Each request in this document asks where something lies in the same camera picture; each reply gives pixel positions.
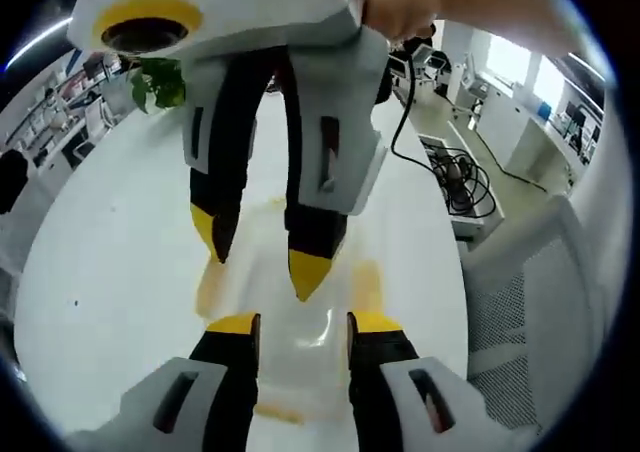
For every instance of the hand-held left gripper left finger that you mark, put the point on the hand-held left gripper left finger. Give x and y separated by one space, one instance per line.
235 372

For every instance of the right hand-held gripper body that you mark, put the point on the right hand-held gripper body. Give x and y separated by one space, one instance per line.
240 7

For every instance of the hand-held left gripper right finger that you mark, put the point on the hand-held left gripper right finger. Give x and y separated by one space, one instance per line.
375 372

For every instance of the person's right hand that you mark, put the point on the person's right hand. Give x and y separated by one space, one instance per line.
400 2

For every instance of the green potted plant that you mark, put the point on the green potted plant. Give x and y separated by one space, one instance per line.
160 84

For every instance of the grey mesh office chair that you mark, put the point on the grey mesh office chair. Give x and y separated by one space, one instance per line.
530 322

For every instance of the ceiling light strip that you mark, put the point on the ceiling light strip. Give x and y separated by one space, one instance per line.
40 44

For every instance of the blue box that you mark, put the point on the blue box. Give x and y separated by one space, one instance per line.
545 111

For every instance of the dark computer monitor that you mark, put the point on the dark computer monitor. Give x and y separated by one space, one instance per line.
575 119

